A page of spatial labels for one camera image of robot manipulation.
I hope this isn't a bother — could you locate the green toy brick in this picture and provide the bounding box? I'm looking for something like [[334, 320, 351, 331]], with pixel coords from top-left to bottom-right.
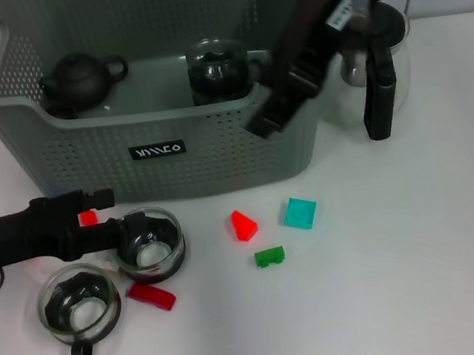
[[253, 244, 288, 269]]

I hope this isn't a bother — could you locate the black clay teapot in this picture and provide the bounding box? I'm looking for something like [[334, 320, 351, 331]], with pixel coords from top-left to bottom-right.
[[34, 46, 134, 117]]

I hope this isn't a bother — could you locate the dark red curved toy brick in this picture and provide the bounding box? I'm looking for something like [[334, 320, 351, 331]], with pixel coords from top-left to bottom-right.
[[126, 276, 178, 317]]

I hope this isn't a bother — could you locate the teal square toy brick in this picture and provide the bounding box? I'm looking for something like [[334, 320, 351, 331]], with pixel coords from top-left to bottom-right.
[[278, 194, 321, 233]]

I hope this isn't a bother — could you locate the grey perforated plastic storage bin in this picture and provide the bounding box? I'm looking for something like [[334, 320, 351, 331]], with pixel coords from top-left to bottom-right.
[[0, 0, 361, 225]]

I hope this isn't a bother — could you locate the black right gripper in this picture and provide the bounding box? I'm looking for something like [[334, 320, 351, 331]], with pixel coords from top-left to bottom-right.
[[227, 0, 396, 142]]

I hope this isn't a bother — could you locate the small red toy brick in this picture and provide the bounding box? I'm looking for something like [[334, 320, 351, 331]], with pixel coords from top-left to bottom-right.
[[79, 209, 100, 226]]

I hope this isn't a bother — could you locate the glass coffee pot black handle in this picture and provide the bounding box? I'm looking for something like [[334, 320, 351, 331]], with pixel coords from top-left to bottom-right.
[[305, 0, 426, 149]]

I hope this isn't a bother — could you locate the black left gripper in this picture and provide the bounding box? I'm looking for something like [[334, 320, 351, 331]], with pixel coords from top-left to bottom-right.
[[0, 181, 151, 273]]

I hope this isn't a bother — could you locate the orange-red sloped toy brick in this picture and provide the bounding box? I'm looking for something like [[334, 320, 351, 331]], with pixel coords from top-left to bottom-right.
[[227, 206, 261, 244]]

